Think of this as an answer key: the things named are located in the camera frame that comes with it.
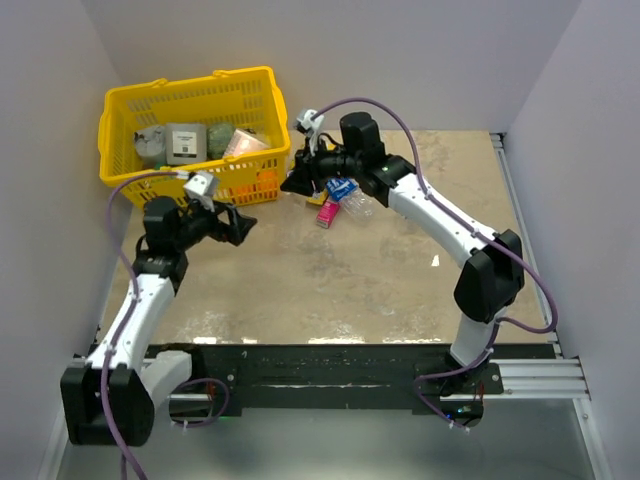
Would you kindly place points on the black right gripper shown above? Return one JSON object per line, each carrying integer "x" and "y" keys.
{"x": 305, "y": 177}

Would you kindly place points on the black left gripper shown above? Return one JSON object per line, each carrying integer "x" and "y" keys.
{"x": 238, "y": 225}

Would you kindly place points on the clear bottle blue label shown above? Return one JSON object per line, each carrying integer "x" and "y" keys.
{"x": 351, "y": 198}

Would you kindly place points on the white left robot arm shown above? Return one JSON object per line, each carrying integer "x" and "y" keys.
{"x": 113, "y": 391}

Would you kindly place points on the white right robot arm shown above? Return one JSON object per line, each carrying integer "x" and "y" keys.
{"x": 491, "y": 274}

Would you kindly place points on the yellow snack bag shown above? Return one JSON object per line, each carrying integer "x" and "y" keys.
{"x": 317, "y": 199}

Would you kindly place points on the orange item in basket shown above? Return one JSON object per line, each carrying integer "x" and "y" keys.
{"x": 264, "y": 188}

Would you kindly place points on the pink cardboard box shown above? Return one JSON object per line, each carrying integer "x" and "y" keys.
{"x": 327, "y": 213}

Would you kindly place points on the pink packet in basket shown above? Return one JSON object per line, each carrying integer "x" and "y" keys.
{"x": 243, "y": 142}

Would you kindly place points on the green round item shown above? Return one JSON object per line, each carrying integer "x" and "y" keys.
{"x": 219, "y": 135}

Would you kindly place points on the grey box with label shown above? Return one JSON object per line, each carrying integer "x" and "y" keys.
{"x": 186, "y": 143}

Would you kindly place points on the yellow plastic shopping basket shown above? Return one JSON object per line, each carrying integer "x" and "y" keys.
{"x": 248, "y": 98}

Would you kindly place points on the grey pouch in basket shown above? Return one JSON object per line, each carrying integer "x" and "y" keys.
{"x": 150, "y": 146}

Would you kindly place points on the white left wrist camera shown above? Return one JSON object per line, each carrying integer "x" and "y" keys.
{"x": 200, "y": 186}

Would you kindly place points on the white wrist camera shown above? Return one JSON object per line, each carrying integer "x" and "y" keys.
{"x": 200, "y": 186}
{"x": 309, "y": 122}

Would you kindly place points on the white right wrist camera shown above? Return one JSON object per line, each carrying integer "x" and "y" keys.
{"x": 309, "y": 122}

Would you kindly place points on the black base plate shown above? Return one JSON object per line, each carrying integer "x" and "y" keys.
{"x": 333, "y": 376}

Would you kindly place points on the aluminium rail frame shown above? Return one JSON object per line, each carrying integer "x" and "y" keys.
{"x": 528, "y": 373}

